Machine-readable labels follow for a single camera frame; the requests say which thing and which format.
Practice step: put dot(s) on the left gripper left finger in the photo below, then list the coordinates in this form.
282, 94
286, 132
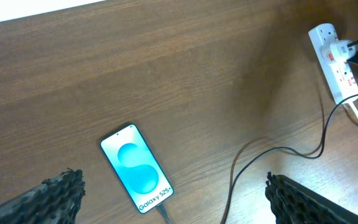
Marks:
56, 200

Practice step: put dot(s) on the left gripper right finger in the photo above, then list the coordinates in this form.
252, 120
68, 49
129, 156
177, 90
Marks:
293, 203

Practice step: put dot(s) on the blue Galaxy smartphone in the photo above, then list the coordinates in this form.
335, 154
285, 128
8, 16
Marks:
137, 168

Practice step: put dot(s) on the white USB charger plug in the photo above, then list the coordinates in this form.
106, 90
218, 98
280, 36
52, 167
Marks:
338, 51

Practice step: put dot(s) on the white power strip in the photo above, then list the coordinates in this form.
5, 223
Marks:
339, 76

